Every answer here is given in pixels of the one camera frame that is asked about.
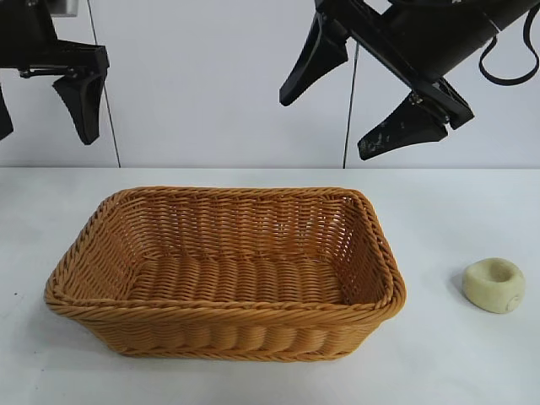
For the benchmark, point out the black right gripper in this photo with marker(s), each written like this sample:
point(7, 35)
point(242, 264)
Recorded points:
point(422, 36)

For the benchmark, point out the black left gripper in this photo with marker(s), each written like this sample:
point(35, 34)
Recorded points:
point(29, 38)

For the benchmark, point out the woven wicker basket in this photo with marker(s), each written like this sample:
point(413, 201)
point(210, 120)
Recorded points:
point(232, 274)

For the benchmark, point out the pale egg yolk pastry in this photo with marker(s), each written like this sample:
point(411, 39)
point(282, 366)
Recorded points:
point(485, 293)

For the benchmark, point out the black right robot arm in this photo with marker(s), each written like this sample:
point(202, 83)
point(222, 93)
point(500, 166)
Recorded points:
point(519, 7)

